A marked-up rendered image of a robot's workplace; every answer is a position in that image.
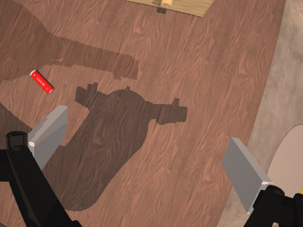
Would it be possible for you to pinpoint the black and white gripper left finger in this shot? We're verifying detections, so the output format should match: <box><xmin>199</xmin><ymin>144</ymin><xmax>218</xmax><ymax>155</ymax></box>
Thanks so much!
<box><xmin>0</xmin><ymin>105</ymin><xmax>82</xmax><ymax>227</ymax></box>

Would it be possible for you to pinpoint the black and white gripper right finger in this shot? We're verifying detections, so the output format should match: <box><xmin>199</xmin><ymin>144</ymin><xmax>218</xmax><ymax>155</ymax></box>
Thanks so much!
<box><xmin>222</xmin><ymin>137</ymin><xmax>303</xmax><ymax>227</ymax></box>

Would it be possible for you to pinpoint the red aa battery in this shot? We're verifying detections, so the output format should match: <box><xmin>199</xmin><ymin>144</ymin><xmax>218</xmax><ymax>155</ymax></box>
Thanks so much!
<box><xmin>30</xmin><ymin>70</ymin><xmax>53</xmax><ymax>94</ymax></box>

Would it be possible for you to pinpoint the wooden drawer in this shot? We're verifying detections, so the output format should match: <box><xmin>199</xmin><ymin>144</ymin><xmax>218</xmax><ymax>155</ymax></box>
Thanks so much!
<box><xmin>125</xmin><ymin>0</ymin><xmax>214</xmax><ymax>17</ymax></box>

